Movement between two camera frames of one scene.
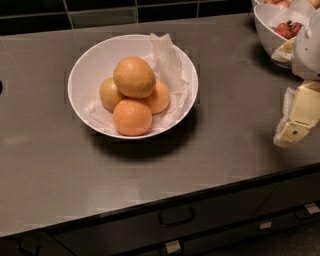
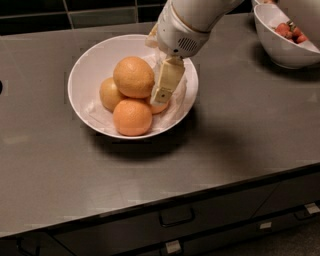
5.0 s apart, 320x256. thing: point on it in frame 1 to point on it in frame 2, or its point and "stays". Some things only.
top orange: [134, 77] stays
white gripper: [308, 53] to [176, 33]
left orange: [109, 95] stays
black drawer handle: [176, 216] stays
